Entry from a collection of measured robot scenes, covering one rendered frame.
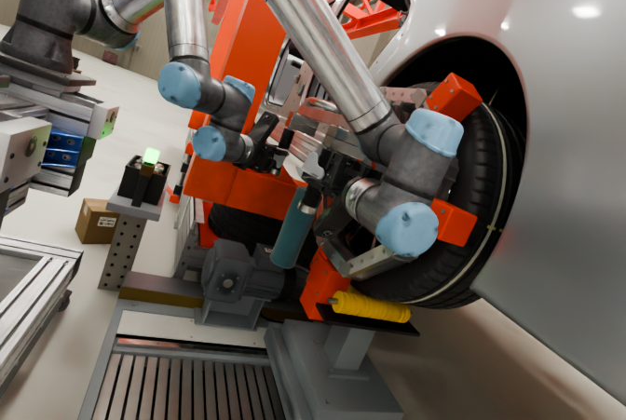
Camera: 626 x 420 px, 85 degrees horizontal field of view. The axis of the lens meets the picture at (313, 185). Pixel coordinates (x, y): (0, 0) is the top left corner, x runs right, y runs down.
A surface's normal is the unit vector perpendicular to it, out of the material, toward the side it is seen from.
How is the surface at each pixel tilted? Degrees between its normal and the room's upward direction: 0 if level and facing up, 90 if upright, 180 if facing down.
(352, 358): 90
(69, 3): 88
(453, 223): 90
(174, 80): 90
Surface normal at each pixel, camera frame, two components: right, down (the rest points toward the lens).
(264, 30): 0.32, 0.29
